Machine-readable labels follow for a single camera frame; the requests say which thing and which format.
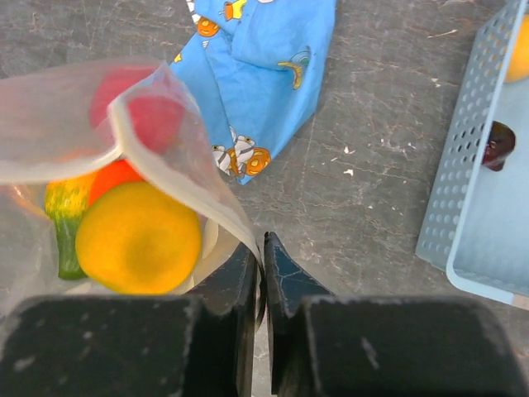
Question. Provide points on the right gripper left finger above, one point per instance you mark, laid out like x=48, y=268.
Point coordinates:
x=196, y=344

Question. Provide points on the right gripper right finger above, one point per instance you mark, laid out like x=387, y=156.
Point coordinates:
x=323, y=344

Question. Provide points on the yellow round fruit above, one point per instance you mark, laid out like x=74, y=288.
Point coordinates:
x=137, y=240

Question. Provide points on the clear dotted zip bag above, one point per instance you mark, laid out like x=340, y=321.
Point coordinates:
x=46, y=135

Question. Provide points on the orange tangerine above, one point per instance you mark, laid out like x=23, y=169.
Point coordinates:
x=117, y=173

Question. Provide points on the green orange mango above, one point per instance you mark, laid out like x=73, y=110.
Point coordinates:
x=66, y=201

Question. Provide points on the bright red apple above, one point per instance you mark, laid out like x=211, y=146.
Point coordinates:
x=156, y=119

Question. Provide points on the small dark plum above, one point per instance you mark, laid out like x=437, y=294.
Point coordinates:
x=500, y=144

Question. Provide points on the small yellow lemon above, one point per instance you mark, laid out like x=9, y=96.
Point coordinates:
x=519, y=64

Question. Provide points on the light blue plastic basket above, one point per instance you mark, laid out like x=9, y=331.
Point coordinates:
x=476, y=224

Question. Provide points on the blue patterned cloth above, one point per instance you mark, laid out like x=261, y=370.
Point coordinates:
x=255, y=69

